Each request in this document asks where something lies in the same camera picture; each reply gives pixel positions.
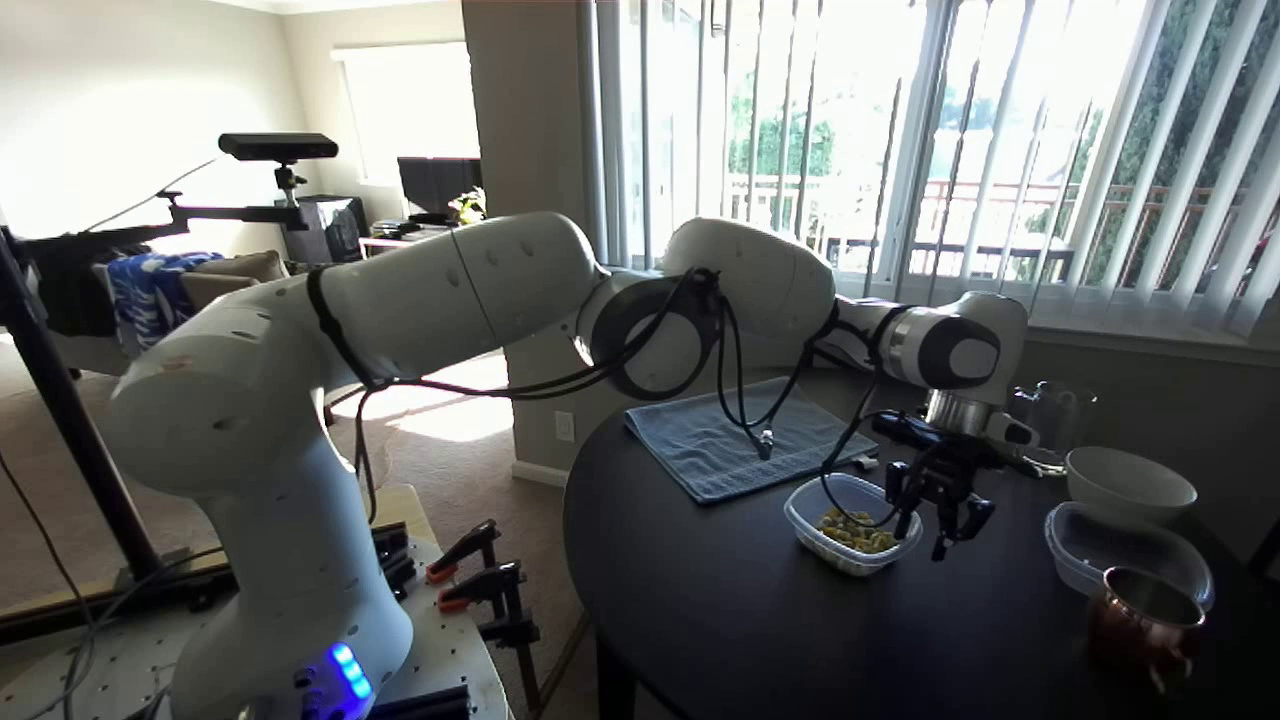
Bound window with white shade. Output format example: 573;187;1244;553
332;41;482;189

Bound blue patterned cloth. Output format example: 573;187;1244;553
104;251;225;353

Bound sofa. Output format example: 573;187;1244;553
18;236;293;379

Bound white bowl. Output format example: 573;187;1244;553
1064;446;1199;523

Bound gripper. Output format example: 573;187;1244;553
885;436;1005;563

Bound copper mug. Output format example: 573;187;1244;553
1088;566;1208;693

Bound black monitor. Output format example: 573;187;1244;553
397;156;484;217

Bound clear plastic food container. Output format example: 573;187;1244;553
784;472;924;578

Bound orange black clamp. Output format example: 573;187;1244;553
437;561;544;713
426;519;503;587

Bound camera on mount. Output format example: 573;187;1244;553
0;132;340;641

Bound clear glass jar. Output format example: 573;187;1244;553
1008;379;1099;473

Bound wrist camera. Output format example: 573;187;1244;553
872;410;951;453

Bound yellow food pieces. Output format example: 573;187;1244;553
818;508;899;555

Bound white vertical blinds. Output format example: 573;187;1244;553
588;0;1280;339

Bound blue towel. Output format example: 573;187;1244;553
625;377;880;505

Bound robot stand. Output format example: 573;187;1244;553
0;484;513;720

